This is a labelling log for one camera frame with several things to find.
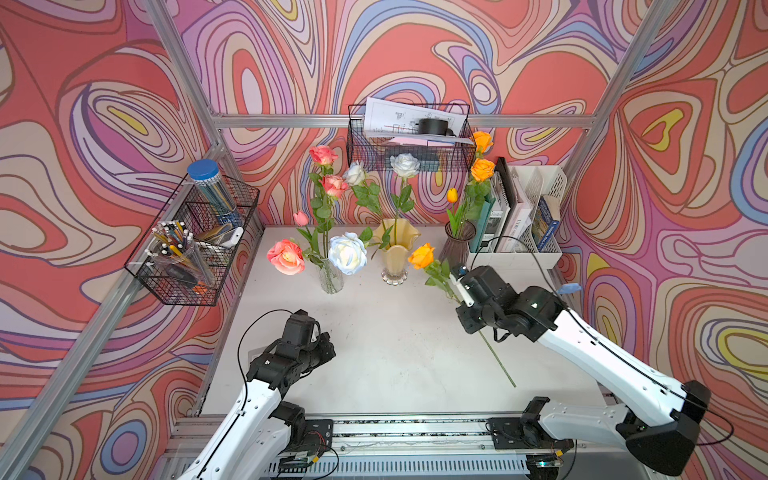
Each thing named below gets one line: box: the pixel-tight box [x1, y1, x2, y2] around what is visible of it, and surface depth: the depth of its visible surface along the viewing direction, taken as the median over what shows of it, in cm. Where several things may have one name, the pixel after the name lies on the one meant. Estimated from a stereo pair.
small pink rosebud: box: [293, 211, 314, 247], surface depth 82 cm
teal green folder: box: [469, 198, 496, 253], surface depth 91 cm
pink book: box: [496, 167, 532, 253], surface depth 95 cm
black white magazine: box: [492, 157, 517, 253], surface depth 95 cm
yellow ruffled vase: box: [373, 218, 422, 286], surface depth 94 cm
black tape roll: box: [418, 118, 457, 137], surface depth 84 cm
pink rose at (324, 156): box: [309, 145, 339, 181], surface depth 80 cm
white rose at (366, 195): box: [343, 161, 388, 241], surface depth 83 cm
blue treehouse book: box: [532, 196, 560, 252], surface depth 104 cm
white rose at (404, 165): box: [390, 153, 421, 245], surface depth 80 cm
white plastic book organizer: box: [469, 165, 568, 287], surface depth 102 cm
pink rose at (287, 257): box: [266, 239, 305, 276], surface depth 60 cm
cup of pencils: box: [145, 220, 211, 289], surface depth 63 cm
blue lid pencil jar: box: [187, 159, 242, 228], surface depth 75 cm
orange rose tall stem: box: [473, 131, 494, 158], surface depth 86 cm
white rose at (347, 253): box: [328, 232, 367, 275], surface depth 61 cm
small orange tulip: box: [447, 187, 462, 238], surface depth 93 cm
